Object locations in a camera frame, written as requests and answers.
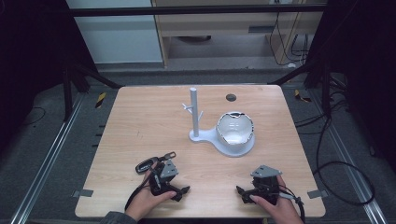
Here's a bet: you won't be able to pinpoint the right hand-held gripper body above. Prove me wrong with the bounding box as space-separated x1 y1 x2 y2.
235 164 283 206

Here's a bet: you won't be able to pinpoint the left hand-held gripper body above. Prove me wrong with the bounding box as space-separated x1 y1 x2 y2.
148 159 191 202

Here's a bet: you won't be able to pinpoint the person's right hand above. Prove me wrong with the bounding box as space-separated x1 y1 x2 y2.
249 175 305 224

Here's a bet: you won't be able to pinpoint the person's left hand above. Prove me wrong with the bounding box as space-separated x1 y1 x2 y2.
124 169 177 222

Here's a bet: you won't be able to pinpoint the white cup stand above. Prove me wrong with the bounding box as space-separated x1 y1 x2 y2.
181 87 256 158

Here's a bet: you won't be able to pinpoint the grey tape piece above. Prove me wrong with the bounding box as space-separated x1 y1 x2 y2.
72 189 94 199
306 189 330 200

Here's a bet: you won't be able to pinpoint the person's grey sleeve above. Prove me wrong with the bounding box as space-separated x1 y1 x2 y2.
100 211 138 224

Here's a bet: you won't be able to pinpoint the white cup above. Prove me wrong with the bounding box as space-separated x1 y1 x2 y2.
216 111 255 146

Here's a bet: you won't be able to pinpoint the yellow black striped tape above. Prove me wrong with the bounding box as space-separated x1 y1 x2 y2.
94 91 107 109
293 89 312 104

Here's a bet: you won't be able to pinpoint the black metal stand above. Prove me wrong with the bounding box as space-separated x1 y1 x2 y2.
267 59 333 118
61 59 123 123

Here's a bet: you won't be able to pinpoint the white cabinet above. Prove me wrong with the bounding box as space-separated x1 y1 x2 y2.
65 0 164 65

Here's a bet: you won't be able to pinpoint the light wooden cabinet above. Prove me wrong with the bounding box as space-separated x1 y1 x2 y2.
151 0 329 68

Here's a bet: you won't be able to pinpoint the black strap on left gripper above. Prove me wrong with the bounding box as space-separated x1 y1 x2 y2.
124 161 164 213

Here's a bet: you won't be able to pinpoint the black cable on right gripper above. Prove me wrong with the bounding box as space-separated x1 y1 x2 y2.
277 184 306 224

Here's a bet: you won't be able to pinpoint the black floor cable loop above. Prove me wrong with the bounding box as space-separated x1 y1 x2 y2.
293 102 376 207

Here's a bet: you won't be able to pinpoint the metal floor rail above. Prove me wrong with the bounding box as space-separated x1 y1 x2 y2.
9 92 86 224
311 90 389 224

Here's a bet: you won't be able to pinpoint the black hanging cables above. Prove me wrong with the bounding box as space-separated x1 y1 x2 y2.
269 11 310 67

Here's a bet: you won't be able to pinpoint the black horizontal frame bar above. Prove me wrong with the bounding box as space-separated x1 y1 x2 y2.
67 4 329 17

